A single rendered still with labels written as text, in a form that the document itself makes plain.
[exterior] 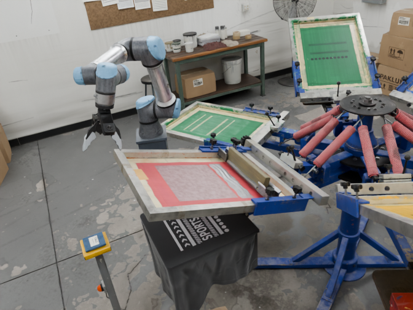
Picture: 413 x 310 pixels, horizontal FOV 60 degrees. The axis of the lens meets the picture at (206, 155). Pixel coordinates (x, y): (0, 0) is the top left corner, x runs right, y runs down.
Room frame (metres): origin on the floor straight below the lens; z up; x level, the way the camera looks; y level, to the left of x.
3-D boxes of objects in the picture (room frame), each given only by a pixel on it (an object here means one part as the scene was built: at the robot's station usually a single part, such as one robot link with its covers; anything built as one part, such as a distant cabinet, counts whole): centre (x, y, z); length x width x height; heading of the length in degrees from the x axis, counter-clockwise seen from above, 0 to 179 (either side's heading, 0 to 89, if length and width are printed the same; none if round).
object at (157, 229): (1.43, 0.09, 0.95); 0.48 x 0.44 x 0.01; 113
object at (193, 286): (1.24, 0.00, 0.74); 0.46 x 0.04 x 0.42; 113
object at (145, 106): (2.01, 0.32, 1.37); 0.13 x 0.12 x 0.14; 77
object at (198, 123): (2.41, -0.22, 1.05); 1.08 x 0.61 x 0.23; 53
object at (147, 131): (2.01, 0.33, 1.25); 0.15 x 0.15 x 0.10
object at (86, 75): (1.67, 0.40, 1.76); 0.49 x 0.11 x 0.12; 167
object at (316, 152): (2.24, -0.45, 0.90); 1.24 x 0.06 x 0.06; 53
